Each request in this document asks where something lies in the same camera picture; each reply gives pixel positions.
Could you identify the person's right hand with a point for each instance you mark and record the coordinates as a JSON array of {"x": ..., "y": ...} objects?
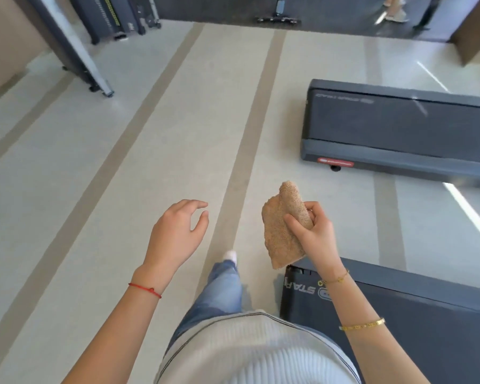
[{"x": 320, "y": 239}]

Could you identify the person's left hand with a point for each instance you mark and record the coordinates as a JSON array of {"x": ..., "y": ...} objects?
[{"x": 172, "y": 239}]

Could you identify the gold bangle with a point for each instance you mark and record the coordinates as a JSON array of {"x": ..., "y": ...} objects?
[{"x": 362, "y": 325}]

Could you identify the person's white ribbed top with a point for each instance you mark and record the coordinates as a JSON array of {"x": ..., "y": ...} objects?
[{"x": 256, "y": 347}]

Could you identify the person's left white shoe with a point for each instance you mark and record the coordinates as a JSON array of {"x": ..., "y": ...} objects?
[{"x": 230, "y": 256}]

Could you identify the person's blue jeans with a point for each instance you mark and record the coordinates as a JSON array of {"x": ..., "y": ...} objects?
[{"x": 220, "y": 291}]

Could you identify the black weight stack machine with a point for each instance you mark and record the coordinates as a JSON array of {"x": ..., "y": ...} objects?
[{"x": 104, "y": 15}]

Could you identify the black equipment base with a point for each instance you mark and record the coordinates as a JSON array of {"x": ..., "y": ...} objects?
[{"x": 279, "y": 17}]

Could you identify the person's left forearm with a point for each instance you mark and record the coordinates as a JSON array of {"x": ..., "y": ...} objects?
[{"x": 120, "y": 335}]

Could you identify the person's right forearm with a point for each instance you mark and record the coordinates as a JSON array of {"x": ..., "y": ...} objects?
[{"x": 376, "y": 335}]

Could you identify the grey wheeled board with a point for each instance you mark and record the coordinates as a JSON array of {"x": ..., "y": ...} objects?
[{"x": 72, "y": 51}]

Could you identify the black machine leg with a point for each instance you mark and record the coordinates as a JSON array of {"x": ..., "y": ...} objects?
[{"x": 426, "y": 15}]

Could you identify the black treadmill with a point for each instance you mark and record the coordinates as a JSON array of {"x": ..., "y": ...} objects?
[
  {"x": 404, "y": 127},
  {"x": 424, "y": 327}
]

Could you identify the beige cleaning cloth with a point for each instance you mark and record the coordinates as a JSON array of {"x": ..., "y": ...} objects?
[{"x": 280, "y": 235}]

